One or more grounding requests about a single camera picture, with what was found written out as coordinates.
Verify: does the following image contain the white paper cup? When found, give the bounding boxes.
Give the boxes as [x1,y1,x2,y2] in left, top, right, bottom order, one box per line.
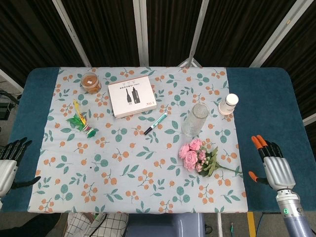
[218,93,239,116]

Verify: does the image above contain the green white marker pen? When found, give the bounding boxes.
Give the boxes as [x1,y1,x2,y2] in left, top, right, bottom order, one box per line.
[143,112,169,135]

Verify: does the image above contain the yellow green feather shuttlecock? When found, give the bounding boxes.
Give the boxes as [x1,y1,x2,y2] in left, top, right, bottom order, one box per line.
[66,99,97,139]

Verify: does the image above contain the clear jar of rubber bands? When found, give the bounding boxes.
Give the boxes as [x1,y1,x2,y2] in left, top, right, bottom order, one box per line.
[80,72,102,95]

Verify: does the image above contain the white cardboard product box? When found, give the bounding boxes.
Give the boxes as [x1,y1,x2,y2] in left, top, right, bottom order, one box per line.
[107,76,158,119]

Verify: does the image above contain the white black checkered fabric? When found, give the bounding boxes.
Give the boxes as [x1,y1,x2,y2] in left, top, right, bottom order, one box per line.
[67,212,129,237]

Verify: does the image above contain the blue felt table cover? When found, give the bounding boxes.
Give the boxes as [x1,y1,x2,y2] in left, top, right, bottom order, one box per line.
[0,67,306,214]

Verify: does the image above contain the pink artificial flower bouquet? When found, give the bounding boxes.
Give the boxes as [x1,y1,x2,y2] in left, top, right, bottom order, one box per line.
[178,138,244,178]

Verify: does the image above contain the white partition frame post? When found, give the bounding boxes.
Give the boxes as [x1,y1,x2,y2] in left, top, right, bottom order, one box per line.
[51,0,92,68]
[177,0,211,68]
[132,0,149,67]
[249,0,316,68]

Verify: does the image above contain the textured clear glass vase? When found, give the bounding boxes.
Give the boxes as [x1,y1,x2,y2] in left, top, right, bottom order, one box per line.
[181,103,210,138]

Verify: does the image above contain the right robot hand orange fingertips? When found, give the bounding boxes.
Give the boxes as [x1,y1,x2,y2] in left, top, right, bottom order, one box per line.
[248,135,296,191]

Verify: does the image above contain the black equipment with cables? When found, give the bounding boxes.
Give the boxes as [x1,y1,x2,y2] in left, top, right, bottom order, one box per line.
[0,90,21,121]

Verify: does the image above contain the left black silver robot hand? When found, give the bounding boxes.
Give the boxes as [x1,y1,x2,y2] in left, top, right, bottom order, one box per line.
[0,137,41,198]

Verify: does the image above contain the grey plastic stool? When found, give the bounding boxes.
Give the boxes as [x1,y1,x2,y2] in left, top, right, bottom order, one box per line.
[128,212,206,237]

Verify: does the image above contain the floral orange berry tablecloth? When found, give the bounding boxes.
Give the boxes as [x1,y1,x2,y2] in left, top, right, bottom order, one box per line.
[27,66,249,214]

